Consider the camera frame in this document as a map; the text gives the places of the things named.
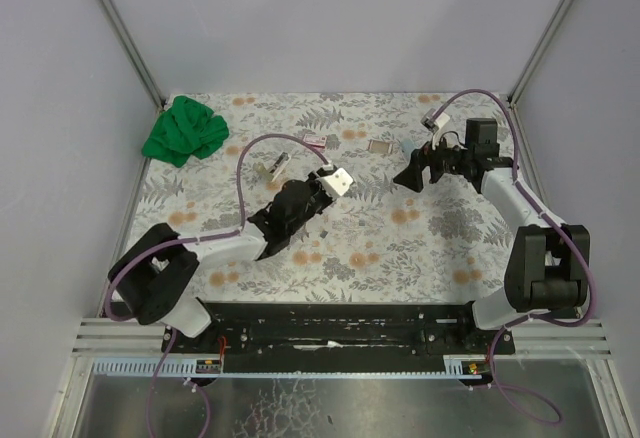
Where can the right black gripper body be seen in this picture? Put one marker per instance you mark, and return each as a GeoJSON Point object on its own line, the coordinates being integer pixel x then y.
{"type": "Point", "coordinates": [432, 164]}

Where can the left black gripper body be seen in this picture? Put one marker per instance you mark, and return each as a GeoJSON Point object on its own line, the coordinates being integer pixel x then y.
{"type": "Point", "coordinates": [316, 193]}

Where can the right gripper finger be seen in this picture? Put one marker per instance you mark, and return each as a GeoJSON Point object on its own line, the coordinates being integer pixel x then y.
{"type": "Point", "coordinates": [419, 160]}
{"type": "Point", "coordinates": [412, 177]}

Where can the light blue stapler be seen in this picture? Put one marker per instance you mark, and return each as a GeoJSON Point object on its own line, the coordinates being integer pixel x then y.
{"type": "Point", "coordinates": [407, 147]}

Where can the olive green stapler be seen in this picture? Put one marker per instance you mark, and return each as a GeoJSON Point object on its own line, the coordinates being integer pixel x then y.
{"type": "Point", "coordinates": [270, 173]}

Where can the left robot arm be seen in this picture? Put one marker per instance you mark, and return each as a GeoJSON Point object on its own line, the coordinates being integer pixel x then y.
{"type": "Point", "coordinates": [148, 283]}

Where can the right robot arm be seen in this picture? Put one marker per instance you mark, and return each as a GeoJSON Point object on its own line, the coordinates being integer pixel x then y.
{"type": "Point", "coordinates": [546, 273]}

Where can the loose staple strip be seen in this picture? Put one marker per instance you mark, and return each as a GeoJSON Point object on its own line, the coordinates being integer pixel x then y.
{"type": "Point", "coordinates": [380, 147]}

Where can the red staple box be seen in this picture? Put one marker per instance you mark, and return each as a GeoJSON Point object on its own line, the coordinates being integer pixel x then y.
{"type": "Point", "coordinates": [315, 141]}

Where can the floral table mat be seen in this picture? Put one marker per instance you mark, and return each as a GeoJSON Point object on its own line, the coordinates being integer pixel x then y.
{"type": "Point", "coordinates": [446, 244]}

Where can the green cloth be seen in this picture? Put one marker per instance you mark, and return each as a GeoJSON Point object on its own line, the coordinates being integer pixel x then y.
{"type": "Point", "coordinates": [186, 129]}

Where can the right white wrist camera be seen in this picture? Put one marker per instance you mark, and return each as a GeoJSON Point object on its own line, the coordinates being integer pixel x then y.
{"type": "Point", "coordinates": [439, 126]}

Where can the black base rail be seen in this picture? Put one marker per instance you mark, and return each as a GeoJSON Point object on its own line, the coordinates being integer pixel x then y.
{"type": "Point", "coordinates": [279, 339]}

